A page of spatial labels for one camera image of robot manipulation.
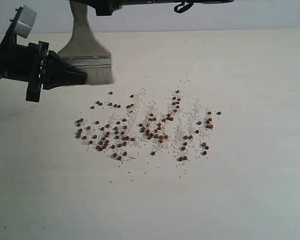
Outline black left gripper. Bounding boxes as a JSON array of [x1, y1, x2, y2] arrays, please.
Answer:
[[0, 41, 87, 102]]

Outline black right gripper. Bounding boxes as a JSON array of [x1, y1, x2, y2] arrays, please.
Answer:
[[94, 0, 123, 17]]

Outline white paint brush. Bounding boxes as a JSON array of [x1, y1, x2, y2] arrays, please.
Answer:
[[58, 1, 115, 86]]

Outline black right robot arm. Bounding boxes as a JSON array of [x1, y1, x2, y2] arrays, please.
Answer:
[[69, 0, 234, 16]]

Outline scattered brown round pellets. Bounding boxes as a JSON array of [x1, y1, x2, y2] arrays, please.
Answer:
[[74, 89, 222, 166]]

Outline scattered white rice grains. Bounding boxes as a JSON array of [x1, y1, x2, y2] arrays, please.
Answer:
[[71, 79, 235, 186]]

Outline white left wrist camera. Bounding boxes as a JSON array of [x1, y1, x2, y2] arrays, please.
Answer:
[[9, 5, 37, 39]]

